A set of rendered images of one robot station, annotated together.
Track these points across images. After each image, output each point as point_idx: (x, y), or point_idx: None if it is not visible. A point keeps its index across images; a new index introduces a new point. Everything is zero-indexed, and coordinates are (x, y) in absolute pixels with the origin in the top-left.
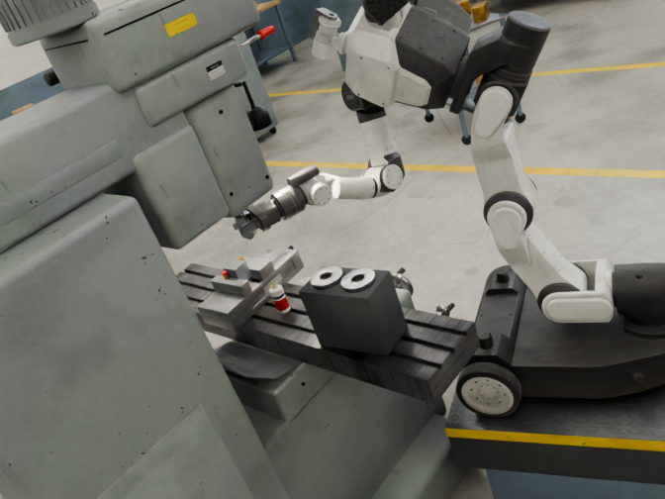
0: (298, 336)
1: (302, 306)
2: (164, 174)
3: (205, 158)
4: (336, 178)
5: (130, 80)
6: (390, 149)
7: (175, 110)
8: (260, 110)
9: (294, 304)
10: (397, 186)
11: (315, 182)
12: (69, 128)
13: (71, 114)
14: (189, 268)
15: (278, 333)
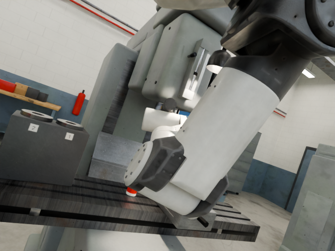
0: (93, 179)
1: (120, 196)
2: (141, 51)
3: (149, 51)
4: (166, 126)
5: (157, 4)
6: (182, 130)
7: (158, 21)
8: (215, 51)
9: (129, 197)
10: (124, 178)
11: (157, 109)
12: (147, 24)
13: (149, 19)
14: (251, 221)
15: (110, 182)
